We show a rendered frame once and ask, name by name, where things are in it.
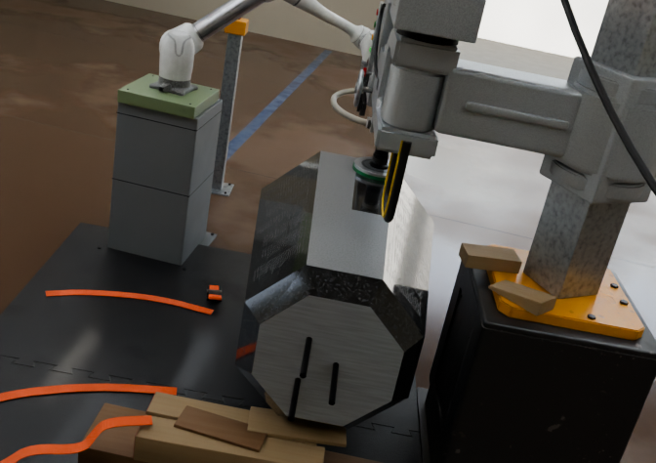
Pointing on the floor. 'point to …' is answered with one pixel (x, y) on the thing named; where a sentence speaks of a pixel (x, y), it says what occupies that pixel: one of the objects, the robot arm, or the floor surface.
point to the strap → (94, 387)
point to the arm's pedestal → (162, 182)
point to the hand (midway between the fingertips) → (361, 107)
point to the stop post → (227, 103)
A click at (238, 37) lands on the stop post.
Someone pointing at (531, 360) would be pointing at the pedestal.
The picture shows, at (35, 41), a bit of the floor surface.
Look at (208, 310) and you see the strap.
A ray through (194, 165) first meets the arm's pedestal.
